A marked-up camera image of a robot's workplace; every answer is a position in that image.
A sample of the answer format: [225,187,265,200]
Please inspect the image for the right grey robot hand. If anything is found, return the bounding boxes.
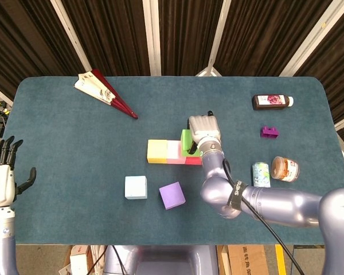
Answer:
[186,111,221,155]

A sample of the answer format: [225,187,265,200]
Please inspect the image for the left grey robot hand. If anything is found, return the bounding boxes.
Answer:
[0,136,37,209]

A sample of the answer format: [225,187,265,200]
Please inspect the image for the green foam cube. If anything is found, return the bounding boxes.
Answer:
[179,129,203,158]

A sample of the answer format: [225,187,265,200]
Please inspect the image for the red foam cube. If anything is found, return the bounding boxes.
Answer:
[185,154,204,166]

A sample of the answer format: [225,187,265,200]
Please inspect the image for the yellow foam cube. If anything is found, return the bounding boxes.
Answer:
[147,139,169,164]

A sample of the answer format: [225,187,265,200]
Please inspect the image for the pink foam cube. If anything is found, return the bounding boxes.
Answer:
[166,140,187,165]

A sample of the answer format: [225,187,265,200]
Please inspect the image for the purple plastic block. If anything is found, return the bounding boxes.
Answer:
[260,125,280,140]

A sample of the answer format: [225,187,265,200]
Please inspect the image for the brown bottle with white cap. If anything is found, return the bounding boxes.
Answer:
[251,94,295,111]

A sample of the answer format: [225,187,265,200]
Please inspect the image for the white green drink can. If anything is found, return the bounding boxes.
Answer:
[252,162,272,188]

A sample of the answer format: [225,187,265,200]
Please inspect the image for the purple foam cube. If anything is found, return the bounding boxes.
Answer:
[158,181,186,211]

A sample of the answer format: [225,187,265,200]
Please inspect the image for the clear jar with orange contents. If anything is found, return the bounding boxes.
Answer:
[271,156,300,182]

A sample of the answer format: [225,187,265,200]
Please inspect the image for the light blue foam cube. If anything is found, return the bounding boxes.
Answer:
[124,175,148,200]

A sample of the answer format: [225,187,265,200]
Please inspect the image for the white cardboard box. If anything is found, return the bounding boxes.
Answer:
[69,245,93,275]

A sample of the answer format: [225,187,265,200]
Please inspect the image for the red and white folding fan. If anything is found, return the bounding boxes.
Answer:
[73,68,139,120]

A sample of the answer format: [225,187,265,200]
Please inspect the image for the dark brown curtain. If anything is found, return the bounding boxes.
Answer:
[0,0,344,144]

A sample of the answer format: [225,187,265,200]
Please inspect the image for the light wooden plank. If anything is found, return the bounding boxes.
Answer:
[220,245,233,275]

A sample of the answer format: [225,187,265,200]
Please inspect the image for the grey robot torso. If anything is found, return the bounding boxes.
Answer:
[103,245,220,275]

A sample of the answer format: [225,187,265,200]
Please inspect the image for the brown cardboard box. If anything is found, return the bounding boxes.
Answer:
[228,245,270,275]

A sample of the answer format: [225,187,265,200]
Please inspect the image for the black velcro strap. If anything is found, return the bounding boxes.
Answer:
[226,179,249,210]

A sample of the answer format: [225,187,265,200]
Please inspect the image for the white frame post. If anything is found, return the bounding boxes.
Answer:
[194,0,239,77]
[142,0,162,77]
[50,0,93,76]
[279,0,344,77]

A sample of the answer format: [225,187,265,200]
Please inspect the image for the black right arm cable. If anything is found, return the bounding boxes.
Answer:
[222,159,304,275]

